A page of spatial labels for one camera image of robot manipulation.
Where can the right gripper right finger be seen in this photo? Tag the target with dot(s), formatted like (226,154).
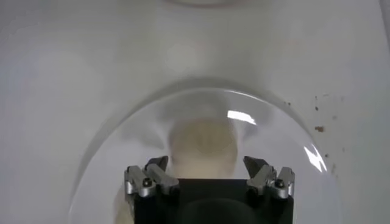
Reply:
(262,179)

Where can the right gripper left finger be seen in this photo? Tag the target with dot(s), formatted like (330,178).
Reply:
(161,179)

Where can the white steamed baozi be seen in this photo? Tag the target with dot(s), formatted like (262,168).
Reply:
(202,143)

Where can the white round plate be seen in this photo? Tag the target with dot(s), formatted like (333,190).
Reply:
(274,182)

